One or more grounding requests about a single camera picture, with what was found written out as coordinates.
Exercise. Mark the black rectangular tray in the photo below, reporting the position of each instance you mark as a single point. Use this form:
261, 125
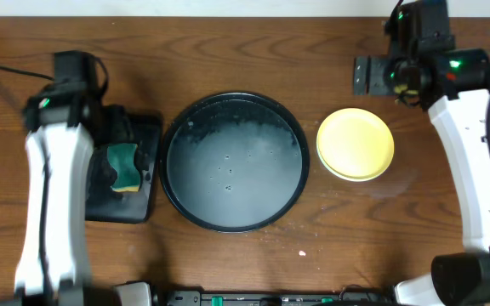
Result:
105, 205

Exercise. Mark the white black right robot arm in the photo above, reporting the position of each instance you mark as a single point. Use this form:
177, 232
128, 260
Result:
453, 87

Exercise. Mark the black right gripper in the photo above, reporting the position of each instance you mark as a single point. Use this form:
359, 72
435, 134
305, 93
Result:
373, 68

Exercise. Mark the yellow plate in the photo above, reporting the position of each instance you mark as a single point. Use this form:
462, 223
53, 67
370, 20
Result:
355, 145

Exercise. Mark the green scouring pad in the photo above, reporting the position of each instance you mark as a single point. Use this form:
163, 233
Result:
121, 159

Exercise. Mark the pale green plate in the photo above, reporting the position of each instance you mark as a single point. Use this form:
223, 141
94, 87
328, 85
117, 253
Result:
365, 178

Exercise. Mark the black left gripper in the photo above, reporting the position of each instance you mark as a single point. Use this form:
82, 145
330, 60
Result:
111, 138

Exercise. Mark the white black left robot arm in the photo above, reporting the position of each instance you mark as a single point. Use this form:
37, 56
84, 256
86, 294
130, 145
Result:
54, 268

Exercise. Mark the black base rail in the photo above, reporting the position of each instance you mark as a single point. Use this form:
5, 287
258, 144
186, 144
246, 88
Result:
270, 298

